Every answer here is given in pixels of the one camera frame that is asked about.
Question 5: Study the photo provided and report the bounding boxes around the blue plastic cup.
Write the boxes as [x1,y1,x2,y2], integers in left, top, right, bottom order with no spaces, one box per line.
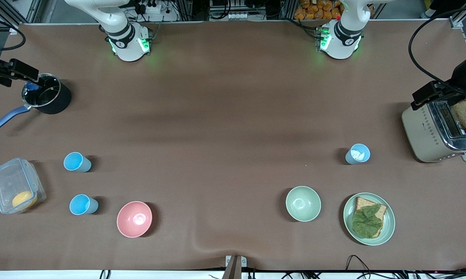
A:
[64,152,92,173]
[345,143,371,165]
[69,194,99,215]

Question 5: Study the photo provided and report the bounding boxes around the dark toast slice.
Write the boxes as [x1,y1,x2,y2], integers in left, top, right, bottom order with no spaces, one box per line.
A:
[451,100,466,131]

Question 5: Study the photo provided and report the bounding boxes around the silver toaster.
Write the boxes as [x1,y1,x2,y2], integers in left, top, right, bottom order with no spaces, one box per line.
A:
[402,99,466,163]

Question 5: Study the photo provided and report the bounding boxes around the clear plastic storage container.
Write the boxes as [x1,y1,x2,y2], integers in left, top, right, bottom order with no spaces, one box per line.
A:
[0,157,47,214]

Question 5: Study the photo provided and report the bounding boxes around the yellow orange fruit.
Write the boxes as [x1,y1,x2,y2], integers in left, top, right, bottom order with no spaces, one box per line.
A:
[12,191,38,210]

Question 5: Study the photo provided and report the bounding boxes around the brown bread slice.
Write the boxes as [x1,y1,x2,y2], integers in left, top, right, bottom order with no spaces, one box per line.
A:
[353,197,387,238]

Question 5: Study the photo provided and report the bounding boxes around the pale green plate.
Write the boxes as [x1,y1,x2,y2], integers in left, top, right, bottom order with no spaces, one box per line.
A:
[343,193,395,246]

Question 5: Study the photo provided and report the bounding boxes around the orange snack bags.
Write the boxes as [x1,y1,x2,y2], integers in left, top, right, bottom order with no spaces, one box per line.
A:
[294,0,342,20]

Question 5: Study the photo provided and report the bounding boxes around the power strip with plugs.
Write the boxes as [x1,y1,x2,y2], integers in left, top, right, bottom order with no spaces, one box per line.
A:
[134,0,162,14]

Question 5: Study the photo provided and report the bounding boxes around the green lettuce leaf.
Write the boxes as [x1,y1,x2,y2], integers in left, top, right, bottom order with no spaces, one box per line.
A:
[352,204,383,238]

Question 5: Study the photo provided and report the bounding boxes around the pale green bowl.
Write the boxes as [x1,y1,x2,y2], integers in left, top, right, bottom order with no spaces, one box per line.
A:
[286,186,321,222]

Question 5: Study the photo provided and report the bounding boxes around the pink bowl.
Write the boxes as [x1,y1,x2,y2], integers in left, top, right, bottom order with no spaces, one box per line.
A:
[117,201,153,238]

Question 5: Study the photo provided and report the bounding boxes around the brown table mat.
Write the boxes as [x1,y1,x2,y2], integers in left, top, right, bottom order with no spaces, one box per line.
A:
[0,19,466,272]

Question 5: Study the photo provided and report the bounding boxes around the black saucepan with blue handle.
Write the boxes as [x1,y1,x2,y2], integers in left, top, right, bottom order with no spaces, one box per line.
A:
[0,73,72,133]

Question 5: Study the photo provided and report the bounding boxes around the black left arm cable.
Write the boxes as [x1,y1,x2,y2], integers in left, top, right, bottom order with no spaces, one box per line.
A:
[408,4,466,95]

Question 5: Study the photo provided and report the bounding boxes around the aluminium frame strut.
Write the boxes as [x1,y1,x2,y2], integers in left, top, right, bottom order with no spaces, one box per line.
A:
[278,0,295,20]
[170,0,193,21]

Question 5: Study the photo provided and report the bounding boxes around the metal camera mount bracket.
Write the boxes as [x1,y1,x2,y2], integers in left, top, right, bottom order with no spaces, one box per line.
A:
[222,255,247,279]

